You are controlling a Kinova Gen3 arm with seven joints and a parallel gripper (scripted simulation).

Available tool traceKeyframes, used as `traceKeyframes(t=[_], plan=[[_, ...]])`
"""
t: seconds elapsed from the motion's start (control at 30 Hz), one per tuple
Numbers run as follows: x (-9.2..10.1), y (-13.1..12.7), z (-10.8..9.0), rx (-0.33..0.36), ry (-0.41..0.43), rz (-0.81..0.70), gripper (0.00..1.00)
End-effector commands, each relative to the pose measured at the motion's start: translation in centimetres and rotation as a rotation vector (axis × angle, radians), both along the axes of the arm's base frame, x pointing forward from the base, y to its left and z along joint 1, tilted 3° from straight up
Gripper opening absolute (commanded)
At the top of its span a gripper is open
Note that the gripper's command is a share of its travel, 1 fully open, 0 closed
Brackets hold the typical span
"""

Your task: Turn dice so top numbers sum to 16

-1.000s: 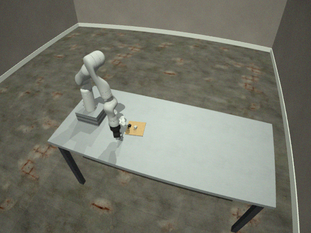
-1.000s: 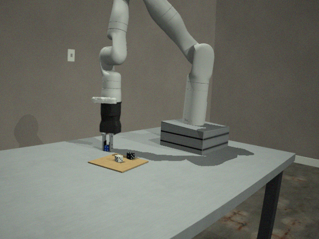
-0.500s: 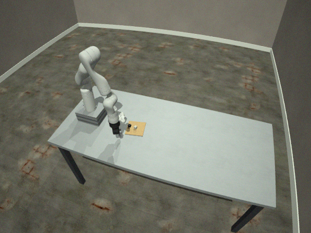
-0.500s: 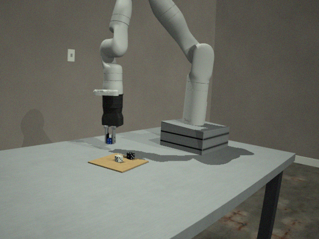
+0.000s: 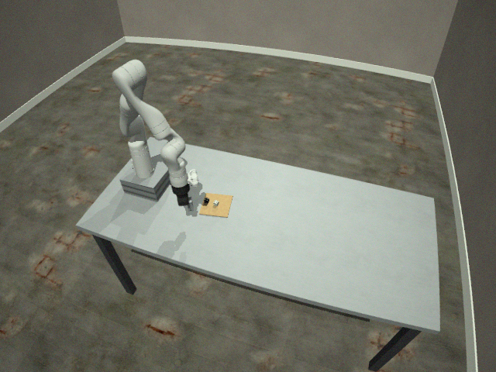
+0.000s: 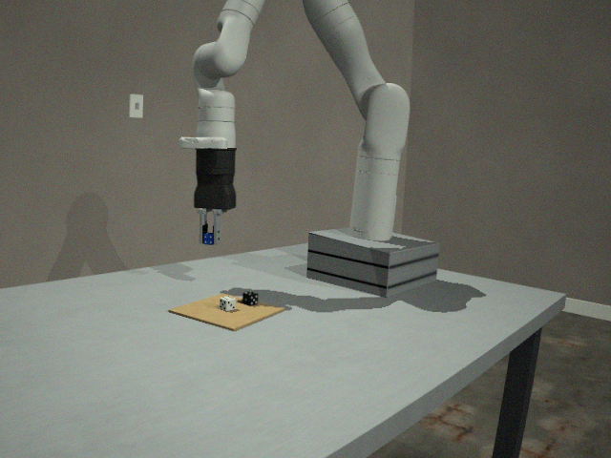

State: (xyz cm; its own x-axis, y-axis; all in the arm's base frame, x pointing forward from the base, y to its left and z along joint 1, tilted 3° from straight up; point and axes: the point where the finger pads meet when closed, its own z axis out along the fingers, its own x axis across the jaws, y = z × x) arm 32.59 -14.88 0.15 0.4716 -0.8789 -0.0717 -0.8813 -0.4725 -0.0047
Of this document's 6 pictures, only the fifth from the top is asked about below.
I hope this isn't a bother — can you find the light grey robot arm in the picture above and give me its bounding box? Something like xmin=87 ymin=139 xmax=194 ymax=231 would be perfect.
xmin=112 ymin=60 xmax=186 ymax=179

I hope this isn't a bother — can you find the tan flat square mat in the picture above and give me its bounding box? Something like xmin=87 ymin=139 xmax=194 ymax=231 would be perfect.
xmin=199 ymin=193 xmax=233 ymax=218

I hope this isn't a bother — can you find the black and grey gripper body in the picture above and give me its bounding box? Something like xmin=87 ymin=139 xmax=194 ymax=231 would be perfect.
xmin=170 ymin=169 xmax=198 ymax=206

